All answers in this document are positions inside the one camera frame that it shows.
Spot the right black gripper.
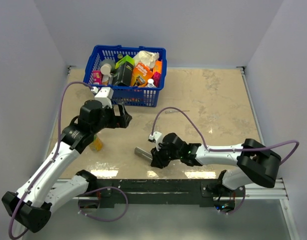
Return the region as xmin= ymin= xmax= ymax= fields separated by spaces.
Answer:
xmin=151 ymin=142 xmax=182 ymax=169

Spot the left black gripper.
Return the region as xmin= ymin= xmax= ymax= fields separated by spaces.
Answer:
xmin=91 ymin=101 xmax=132 ymax=134

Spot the white grey remote control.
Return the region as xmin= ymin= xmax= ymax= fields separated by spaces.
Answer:
xmin=134 ymin=147 xmax=153 ymax=161

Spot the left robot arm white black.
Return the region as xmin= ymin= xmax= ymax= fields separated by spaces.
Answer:
xmin=1 ymin=100 xmax=132 ymax=233

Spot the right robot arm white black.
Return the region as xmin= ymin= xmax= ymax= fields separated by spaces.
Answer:
xmin=148 ymin=131 xmax=282 ymax=197

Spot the orange juice bottle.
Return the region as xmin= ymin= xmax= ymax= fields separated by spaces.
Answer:
xmin=89 ymin=134 xmax=103 ymax=152

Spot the black green box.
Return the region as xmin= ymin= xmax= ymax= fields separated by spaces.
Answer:
xmin=112 ymin=55 xmax=135 ymax=87

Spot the blue plastic basket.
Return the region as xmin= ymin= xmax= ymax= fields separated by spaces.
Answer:
xmin=83 ymin=45 xmax=167 ymax=107

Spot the small white cap bottle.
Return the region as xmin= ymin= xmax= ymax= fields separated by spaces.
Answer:
xmin=146 ymin=78 xmax=156 ymax=88

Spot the orange Gillette razor box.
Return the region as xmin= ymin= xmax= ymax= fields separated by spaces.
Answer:
xmin=130 ymin=62 xmax=153 ymax=88

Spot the small screwdriver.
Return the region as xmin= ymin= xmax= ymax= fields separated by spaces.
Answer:
xmin=164 ymin=108 xmax=190 ymax=114

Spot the pink box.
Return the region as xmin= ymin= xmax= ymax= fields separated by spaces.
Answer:
xmin=91 ymin=70 xmax=103 ymax=85

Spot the magenta small box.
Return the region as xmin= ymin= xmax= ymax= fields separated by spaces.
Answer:
xmin=152 ymin=71 xmax=161 ymax=87

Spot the white pump bottle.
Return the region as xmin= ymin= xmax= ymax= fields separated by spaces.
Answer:
xmin=99 ymin=59 xmax=116 ymax=77

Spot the crumpled white paper bag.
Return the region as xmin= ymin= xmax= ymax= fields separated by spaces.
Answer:
xmin=133 ymin=50 xmax=160 ymax=69

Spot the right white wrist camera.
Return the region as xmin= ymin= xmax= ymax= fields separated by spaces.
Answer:
xmin=148 ymin=131 xmax=164 ymax=148

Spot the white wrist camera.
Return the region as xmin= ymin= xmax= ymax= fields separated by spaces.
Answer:
xmin=148 ymin=131 xmax=164 ymax=148
xmin=91 ymin=86 xmax=114 ymax=109

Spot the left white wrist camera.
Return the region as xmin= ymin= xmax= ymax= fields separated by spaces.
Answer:
xmin=91 ymin=86 xmax=114 ymax=109

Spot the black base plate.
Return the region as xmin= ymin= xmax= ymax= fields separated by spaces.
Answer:
xmin=80 ymin=178 xmax=244 ymax=208

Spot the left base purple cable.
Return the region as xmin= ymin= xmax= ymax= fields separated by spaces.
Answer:
xmin=77 ymin=186 xmax=130 ymax=223

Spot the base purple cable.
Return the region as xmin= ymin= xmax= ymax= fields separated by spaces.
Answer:
xmin=217 ymin=192 xmax=246 ymax=216
xmin=77 ymin=186 xmax=130 ymax=223

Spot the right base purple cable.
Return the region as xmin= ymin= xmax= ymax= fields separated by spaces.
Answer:
xmin=217 ymin=192 xmax=246 ymax=216

